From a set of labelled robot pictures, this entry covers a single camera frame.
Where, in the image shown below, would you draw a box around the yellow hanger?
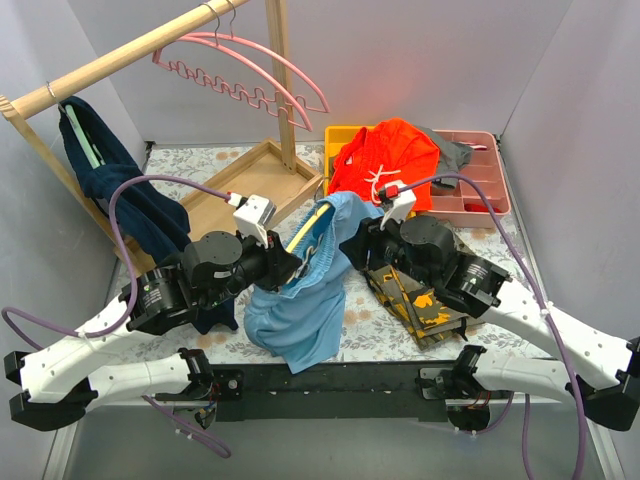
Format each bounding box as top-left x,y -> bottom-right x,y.
285,195 -> 337,270

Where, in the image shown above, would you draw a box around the light blue shorts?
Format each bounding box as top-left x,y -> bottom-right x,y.
244,192 -> 382,374

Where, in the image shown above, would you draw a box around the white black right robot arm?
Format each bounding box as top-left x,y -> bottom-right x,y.
340,216 -> 639,431

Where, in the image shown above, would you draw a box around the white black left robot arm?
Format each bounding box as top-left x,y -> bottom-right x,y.
4,231 -> 303,432

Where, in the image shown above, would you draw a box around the camouflage shorts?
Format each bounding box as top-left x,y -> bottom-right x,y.
361,240 -> 480,350

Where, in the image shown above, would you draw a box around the orange shorts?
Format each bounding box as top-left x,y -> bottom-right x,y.
328,118 -> 440,206

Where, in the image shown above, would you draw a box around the grey shorts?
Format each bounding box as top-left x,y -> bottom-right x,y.
417,126 -> 473,193

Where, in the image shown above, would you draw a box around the navy blue shorts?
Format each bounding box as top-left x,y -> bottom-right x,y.
57,95 -> 241,336

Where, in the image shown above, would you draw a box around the light green hanger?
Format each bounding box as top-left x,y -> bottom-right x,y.
59,105 -> 105,169

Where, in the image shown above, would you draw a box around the front pink hanger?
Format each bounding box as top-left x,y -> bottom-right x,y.
152,2 -> 314,132

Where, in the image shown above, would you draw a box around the pink hanger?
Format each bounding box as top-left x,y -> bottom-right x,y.
177,0 -> 331,114
152,2 -> 314,132

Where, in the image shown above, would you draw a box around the rear pink hanger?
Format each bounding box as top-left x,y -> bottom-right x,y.
177,0 -> 331,114

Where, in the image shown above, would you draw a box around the floral table mat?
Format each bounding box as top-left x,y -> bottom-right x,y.
107,142 -> 557,365

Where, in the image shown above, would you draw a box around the wooden clothes rack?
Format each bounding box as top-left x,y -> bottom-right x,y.
0,0 -> 325,274

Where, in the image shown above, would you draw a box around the pink divided tray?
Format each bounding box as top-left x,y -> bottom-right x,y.
429,129 -> 512,229

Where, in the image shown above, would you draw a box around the red item in tray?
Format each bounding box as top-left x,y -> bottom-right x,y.
463,202 -> 503,214

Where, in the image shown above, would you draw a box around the yellow plastic tray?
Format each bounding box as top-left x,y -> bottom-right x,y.
323,125 -> 363,196

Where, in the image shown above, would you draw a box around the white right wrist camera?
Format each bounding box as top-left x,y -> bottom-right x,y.
378,180 -> 416,230

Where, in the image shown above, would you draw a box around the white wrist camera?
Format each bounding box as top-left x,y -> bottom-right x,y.
227,192 -> 277,247
378,180 -> 416,230

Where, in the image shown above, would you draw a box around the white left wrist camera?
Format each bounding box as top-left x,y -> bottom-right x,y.
227,192 -> 277,247

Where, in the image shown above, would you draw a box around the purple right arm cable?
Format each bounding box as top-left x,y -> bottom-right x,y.
397,172 -> 589,480

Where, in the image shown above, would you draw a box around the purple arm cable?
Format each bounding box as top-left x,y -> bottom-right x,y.
397,172 -> 589,480
0,174 -> 236,459

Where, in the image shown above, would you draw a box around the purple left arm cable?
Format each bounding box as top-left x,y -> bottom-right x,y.
0,174 -> 236,459

